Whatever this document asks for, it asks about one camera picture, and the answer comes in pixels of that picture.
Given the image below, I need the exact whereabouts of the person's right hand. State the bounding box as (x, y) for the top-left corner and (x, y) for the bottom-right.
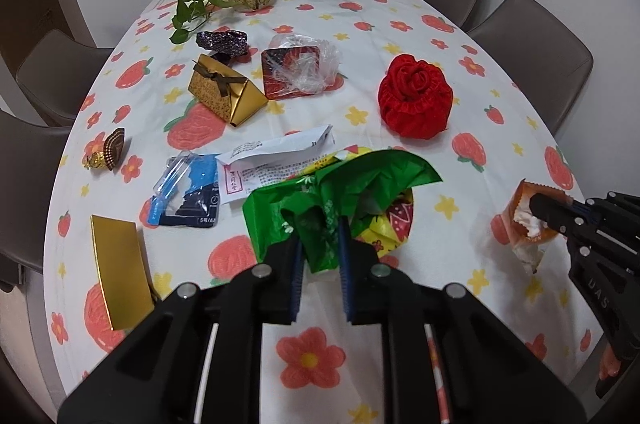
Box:
(599, 343), (627, 384)

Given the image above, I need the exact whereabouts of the orange snack wrapper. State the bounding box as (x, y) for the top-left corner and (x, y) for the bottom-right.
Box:
(507, 179), (571, 276)

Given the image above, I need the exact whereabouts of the gold foil wrapper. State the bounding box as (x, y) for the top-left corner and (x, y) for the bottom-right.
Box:
(81, 150), (109, 173)

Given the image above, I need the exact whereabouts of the clear plastic wrap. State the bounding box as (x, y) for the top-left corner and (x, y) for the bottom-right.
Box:
(267, 33), (342, 95)

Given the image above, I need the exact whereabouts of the gold card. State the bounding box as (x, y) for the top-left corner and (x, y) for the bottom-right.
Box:
(90, 214), (155, 331)

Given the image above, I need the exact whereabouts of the white paper packet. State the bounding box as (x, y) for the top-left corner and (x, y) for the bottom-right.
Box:
(215, 124), (335, 205)

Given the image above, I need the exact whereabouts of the green plastic bag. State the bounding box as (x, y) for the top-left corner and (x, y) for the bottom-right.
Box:
(242, 148), (443, 275)

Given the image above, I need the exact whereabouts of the red rose cloth pouch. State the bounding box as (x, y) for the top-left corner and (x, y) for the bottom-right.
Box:
(377, 54), (454, 140)

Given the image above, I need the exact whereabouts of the red black plastic tray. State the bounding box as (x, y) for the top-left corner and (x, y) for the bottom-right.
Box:
(260, 45), (346, 100)

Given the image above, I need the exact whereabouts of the brown fluted paper cup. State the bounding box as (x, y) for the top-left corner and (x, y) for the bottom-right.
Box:
(99, 128), (132, 170)

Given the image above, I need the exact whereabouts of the gold gift box brown ribbon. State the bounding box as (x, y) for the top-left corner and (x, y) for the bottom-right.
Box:
(187, 53), (269, 126)

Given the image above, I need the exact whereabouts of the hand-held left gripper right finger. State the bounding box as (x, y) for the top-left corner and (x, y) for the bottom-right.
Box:
(338, 219), (587, 424)

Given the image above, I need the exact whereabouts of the dark glitter wrapper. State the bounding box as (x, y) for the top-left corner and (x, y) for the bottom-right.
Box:
(195, 30), (251, 58)

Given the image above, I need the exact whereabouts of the floral strawberry tablecloth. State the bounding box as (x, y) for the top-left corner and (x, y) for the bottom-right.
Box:
(42, 0), (608, 424)

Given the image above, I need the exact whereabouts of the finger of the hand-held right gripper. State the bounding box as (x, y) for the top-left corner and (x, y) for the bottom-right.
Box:
(566, 233), (640, 360)
(529, 191), (640, 239)

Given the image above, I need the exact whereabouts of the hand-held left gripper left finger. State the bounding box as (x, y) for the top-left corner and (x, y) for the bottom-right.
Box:
(57, 239), (306, 424)

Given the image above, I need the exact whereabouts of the blue battery blister pack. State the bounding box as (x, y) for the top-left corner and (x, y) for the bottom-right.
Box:
(146, 151), (223, 229)

